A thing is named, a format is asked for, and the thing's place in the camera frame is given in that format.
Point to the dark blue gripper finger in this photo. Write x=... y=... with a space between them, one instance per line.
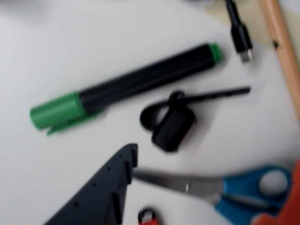
x=103 y=192

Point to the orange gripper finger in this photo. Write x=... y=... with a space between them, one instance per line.
x=288 y=206

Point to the red black USB stick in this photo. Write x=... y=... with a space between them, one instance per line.
x=150 y=219

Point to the black green marker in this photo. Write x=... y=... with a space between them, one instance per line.
x=140 y=77

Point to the wooden ballpoint pen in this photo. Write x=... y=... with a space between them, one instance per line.
x=279 y=35

